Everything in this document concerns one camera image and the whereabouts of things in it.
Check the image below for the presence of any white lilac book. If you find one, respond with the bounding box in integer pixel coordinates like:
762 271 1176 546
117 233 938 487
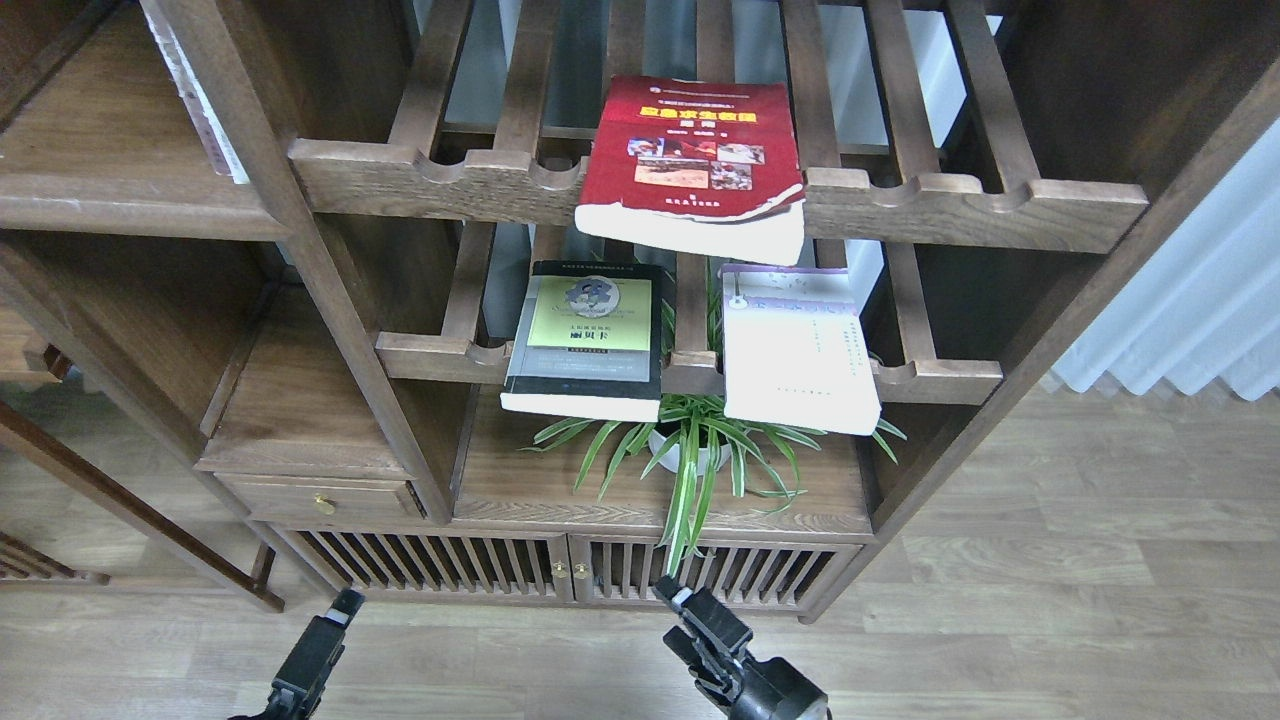
721 263 881 436

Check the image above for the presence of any slatted cabinet door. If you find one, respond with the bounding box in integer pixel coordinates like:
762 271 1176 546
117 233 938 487
567 536 861 615
285 529 575 605

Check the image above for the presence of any wooden drawer brass knob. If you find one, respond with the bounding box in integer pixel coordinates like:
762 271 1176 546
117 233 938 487
216 473 422 521

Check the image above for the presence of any black green cover book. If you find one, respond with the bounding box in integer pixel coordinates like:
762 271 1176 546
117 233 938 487
500 260 666 421

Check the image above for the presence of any green spider plant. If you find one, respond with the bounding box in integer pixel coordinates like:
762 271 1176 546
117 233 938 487
531 261 901 574

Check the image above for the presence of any red paperback book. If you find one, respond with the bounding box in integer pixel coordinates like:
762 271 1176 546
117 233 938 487
573 76 805 266

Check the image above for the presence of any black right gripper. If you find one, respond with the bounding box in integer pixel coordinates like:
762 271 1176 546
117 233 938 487
654 577 831 719

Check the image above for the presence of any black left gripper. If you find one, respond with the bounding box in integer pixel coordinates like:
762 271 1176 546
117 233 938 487
232 588 365 719

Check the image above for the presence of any white plant pot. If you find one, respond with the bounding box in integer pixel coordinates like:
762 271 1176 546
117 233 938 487
648 424 733 477

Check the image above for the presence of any dark wooden bookshelf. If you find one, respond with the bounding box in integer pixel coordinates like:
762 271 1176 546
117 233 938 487
3 1 1277 623

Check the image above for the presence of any white upright book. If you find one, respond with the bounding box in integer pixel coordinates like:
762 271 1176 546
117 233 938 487
141 1 250 184

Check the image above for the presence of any right slatted cabinet door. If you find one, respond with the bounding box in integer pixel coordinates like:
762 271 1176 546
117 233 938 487
567 536 861 615

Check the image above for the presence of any left slatted cabinet door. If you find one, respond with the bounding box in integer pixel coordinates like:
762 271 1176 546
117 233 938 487
285 529 575 605

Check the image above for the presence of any white curtain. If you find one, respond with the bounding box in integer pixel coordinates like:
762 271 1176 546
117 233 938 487
1050 126 1279 401

